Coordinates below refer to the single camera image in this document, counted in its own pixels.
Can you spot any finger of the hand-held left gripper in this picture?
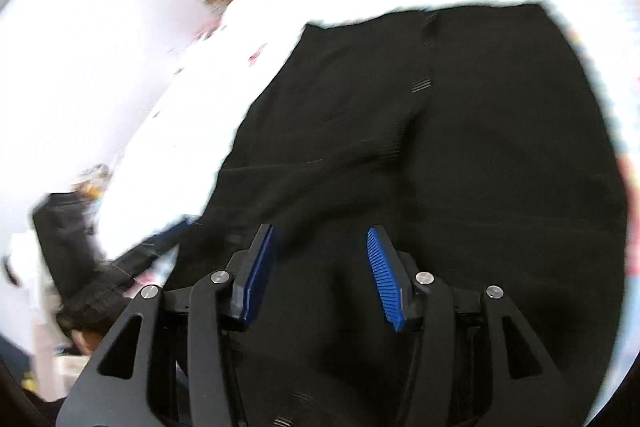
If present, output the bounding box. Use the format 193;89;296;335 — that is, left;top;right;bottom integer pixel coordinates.
112;218;201;280

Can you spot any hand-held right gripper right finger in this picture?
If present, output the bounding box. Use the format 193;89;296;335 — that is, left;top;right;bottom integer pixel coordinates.
366;227;583;427

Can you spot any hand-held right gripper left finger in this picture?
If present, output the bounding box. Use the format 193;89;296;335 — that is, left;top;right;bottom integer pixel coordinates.
56;223;276;427

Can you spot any black fleece jacket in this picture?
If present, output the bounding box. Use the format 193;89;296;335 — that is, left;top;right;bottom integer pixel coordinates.
165;4;631;427

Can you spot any person's upper body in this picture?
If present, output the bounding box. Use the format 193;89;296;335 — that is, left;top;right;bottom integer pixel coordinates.
0;232;56;358

